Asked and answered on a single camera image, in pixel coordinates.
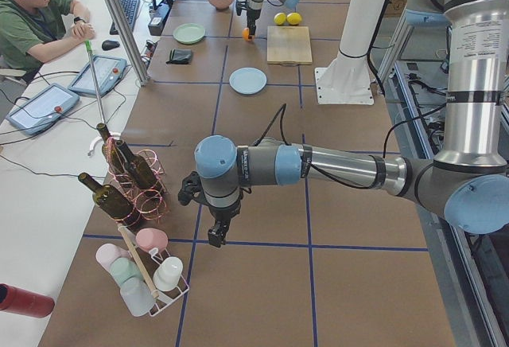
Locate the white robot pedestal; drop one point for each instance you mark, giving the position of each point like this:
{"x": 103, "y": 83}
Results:
{"x": 346, "y": 81}

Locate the rear green wine bottle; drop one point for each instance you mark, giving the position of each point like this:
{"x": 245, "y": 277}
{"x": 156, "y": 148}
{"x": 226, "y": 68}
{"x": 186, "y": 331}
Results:
{"x": 113, "y": 158}

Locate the aluminium frame post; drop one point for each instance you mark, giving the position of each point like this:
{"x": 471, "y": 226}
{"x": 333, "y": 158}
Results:
{"x": 128, "y": 41}

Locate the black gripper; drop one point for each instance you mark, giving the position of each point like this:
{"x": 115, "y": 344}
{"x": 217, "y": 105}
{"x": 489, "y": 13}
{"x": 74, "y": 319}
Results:
{"x": 223, "y": 216}
{"x": 252, "y": 13}

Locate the white cup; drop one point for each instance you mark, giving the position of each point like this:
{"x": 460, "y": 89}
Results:
{"x": 168, "y": 274}

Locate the mint green cup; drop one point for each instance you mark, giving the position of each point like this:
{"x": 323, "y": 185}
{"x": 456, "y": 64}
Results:
{"x": 123, "y": 269}

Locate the orange fruit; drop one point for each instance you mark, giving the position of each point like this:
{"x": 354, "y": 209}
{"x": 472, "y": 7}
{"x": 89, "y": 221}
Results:
{"x": 246, "y": 34}

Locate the lemon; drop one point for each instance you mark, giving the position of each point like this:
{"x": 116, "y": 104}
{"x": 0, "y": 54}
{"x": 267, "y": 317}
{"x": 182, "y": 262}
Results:
{"x": 294, "y": 18}
{"x": 279, "y": 19}

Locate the bamboo cutting board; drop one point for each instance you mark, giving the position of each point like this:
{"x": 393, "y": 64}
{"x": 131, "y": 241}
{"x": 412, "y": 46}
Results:
{"x": 288, "y": 45}

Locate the middle green wine bottle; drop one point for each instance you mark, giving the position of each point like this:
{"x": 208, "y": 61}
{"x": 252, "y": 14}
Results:
{"x": 138, "y": 168}

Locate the white wire cup rack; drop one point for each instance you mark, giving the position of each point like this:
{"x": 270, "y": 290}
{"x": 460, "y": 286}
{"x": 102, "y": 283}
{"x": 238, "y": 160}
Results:
{"x": 152, "y": 260}

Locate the green wine bottle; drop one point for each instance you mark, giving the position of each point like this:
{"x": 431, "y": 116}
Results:
{"x": 113, "y": 158}
{"x": 138, "y": 168}
{"x": 113, "y": 203}

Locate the front green wine bottle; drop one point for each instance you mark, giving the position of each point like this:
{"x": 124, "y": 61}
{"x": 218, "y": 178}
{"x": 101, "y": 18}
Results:
{"x": 113, "y": 203}

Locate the green plate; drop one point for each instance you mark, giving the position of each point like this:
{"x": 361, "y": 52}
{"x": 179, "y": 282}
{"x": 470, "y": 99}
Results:
{"x": 189, "y": 33}

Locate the red cylinder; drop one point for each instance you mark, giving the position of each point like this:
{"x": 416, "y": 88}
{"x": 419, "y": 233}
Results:
{"x": 24, "y": 302}

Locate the light blue plate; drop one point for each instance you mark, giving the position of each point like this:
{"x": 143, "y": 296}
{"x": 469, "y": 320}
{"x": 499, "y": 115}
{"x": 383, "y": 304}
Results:
{"x": 247, "y": 81}

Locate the left lemon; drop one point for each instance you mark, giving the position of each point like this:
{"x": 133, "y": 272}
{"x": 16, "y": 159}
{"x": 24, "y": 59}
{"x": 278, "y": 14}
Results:
{"x": 279, "y": 19}

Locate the metal rod green tip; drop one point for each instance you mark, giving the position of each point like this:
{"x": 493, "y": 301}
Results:
{"x": 95, "y": 81}

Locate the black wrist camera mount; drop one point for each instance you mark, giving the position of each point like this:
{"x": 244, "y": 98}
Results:
{"x": 191, "y": 190}

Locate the copper wire bottle rack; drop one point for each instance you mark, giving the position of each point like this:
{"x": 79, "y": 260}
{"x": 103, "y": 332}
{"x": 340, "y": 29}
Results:
{"x": 150, "y": 203}

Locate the near blue teach pendant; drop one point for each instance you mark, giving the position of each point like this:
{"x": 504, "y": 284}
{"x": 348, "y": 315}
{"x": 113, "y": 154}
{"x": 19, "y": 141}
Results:
{"x": 43, "y": 110}

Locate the far blue teach pendant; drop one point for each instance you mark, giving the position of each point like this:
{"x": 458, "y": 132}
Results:
{"x": 108, "y": 72}

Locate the grey-green cup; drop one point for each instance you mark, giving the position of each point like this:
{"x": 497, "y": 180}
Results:
{"x": 137, "y": 296}

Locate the right lemon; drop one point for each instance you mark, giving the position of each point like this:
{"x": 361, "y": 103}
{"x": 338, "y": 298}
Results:
{"x": 294, "y": 18}

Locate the seated person green shirt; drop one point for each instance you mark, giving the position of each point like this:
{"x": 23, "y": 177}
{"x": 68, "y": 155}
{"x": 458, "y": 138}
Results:
{"x": 35, "y": 32}

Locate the grey folded cloth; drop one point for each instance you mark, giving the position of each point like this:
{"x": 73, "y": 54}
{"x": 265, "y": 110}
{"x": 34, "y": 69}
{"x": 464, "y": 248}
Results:
{"x": 180, "y": 56}

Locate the blue teach pendant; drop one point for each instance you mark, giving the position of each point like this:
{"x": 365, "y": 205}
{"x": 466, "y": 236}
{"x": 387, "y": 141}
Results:
{"x": 108, "y": 72}
{"x": 43, "y": 110}

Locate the black keyboard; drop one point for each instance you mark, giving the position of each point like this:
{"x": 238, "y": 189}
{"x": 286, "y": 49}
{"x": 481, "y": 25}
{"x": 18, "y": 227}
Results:
{"x": 130, "y": 9}

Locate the wooden rack handle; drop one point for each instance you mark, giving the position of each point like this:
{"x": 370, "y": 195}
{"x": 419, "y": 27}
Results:
{"x": 127, "y": 236}

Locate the light pink cup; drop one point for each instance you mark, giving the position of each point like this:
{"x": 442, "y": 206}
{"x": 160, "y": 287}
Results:
{"x": 106, "y": 254}

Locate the black computer mouse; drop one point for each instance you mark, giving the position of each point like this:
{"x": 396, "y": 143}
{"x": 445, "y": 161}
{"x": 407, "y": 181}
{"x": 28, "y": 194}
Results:
{"x": 109, "y": 45}

